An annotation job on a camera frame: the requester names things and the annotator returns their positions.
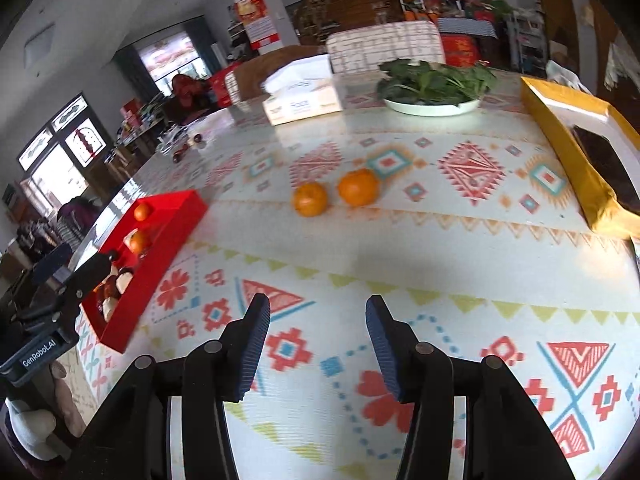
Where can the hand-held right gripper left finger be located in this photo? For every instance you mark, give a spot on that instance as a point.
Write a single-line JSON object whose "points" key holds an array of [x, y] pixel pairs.
{"points": [[252, 350]]}

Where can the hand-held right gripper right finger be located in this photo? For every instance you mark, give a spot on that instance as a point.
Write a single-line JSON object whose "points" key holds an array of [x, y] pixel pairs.
{"points": [[387, 355]]}

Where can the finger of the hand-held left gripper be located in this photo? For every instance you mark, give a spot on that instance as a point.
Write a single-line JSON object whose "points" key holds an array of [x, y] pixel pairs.
{"points": [[92, 267], [85, 294]]}

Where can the orange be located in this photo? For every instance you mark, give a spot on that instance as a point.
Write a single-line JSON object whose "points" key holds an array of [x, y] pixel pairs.
{"points": [[357, 187], [141, 211], [310, 199], [139, 241]]}

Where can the person's left hand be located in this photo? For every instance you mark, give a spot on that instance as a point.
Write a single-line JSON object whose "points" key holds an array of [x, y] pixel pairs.
{"points": [[67, 400]]}

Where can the purple cloth bundle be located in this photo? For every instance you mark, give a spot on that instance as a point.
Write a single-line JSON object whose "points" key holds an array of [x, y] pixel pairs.
{"points": [[75, 212]]}

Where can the patterned tablecloth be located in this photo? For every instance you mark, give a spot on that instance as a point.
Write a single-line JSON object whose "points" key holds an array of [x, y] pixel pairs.
{"points": [[450, 270]]}

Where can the door with glass panes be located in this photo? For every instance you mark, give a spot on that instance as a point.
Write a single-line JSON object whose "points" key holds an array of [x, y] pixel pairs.
{"points": [[65, 137]]}

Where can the small toy cars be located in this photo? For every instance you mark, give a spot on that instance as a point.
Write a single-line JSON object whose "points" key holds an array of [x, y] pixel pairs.
{"points": [[182, 142]]}

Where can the dark red cloth bundle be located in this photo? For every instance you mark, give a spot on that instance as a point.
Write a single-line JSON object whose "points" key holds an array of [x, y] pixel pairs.
{"points": [[187, 90]]}

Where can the grey curtain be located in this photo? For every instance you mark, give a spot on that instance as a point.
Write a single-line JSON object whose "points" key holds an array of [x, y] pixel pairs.
{"points": [[200, 35], [132, 67]]}

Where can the bright window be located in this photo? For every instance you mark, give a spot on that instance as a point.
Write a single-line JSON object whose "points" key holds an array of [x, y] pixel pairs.
{"points": [[172, 57]]}

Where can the brown chair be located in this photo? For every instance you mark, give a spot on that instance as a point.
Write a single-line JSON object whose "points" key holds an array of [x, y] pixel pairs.
{"points": [[250, 77]]}

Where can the white tissue box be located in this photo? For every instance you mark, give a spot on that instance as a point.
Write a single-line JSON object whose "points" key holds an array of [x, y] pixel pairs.
{"points": [[300, 105]]}

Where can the white oval plate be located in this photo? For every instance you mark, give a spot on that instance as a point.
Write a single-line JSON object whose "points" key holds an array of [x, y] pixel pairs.
{"points": [[430, 108]]}

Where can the green spinach leaves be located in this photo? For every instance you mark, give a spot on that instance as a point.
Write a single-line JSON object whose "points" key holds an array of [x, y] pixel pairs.
{"points": [[435, 80]]}

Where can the yellow cardboard box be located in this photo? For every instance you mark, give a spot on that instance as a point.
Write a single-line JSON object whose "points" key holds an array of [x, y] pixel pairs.
{"points": [[565, 125]]}

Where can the black smartphone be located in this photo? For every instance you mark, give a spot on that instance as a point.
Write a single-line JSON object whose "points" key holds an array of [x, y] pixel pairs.
{"points": [[605, 160]]}

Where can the white patterned chair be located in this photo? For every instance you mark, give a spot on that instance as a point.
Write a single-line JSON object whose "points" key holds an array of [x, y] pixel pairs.
{"points": [[385, 47]]}

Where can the red gift box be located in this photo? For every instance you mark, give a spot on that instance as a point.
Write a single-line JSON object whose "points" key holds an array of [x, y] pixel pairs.
{"points": [[460, 50]]}

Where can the checked cloth table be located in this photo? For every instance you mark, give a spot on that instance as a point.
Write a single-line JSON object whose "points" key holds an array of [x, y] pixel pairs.
{"points": [[467, 26]]}

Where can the metal storage rack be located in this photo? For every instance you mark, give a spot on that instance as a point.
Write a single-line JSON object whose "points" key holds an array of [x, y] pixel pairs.
{"points": [[527, 35]]}

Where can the cabinet with lace cloth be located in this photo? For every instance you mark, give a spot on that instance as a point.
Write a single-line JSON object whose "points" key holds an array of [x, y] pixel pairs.
{"points": [[617, 65]]}

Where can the red wall calendar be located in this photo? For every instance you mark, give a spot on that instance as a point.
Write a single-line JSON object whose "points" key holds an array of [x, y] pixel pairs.
{"points": [[257, 20]]}

